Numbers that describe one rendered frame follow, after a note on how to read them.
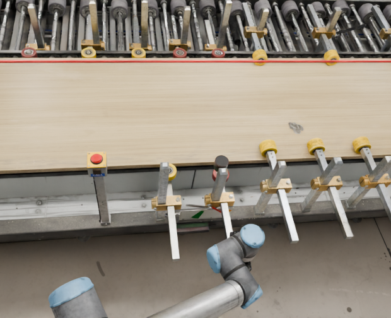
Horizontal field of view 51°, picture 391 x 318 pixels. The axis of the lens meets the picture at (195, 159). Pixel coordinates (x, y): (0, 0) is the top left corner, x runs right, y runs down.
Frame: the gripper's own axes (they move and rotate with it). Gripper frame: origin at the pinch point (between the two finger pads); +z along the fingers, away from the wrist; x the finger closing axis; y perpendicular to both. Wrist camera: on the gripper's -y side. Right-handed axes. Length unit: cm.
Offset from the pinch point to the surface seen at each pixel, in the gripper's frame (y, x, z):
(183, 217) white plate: -28.6, -17.8, 9.4
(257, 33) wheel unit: -138, 38, -13
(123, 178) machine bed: -51, -46, 8
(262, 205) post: -29.3, 20.2, 3.1
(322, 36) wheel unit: -135, 79, -13
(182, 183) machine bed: -51, -15, 16
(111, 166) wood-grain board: -49, -51, -7
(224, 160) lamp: -35.9, -3.0, -27.8
